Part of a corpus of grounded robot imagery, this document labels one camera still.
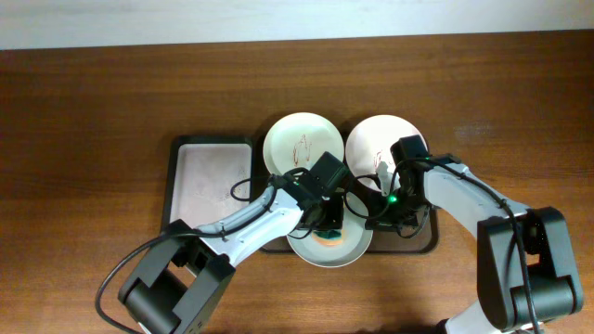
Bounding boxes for green yellow sponge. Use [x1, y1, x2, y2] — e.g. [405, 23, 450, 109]
[312, 230, 343, 247]

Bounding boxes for white plate front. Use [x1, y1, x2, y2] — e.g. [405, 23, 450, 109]
[287, 193, 373, 268]

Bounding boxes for white plate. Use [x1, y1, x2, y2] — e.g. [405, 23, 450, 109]
[287, 193, 373, 268]
[345, 115, 428, 192]
[263, 112, 344, 175]

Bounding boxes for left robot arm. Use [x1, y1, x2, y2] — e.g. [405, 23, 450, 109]
[118, 152, 349, 333]

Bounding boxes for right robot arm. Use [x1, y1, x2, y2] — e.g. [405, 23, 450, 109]
[370, 135, 585, 333]

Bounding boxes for large brown tray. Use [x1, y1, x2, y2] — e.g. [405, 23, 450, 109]
[249, 132, 440, 254]

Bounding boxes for small pink sponge tray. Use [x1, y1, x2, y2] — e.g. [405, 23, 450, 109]
[161, 135, 253, 227]

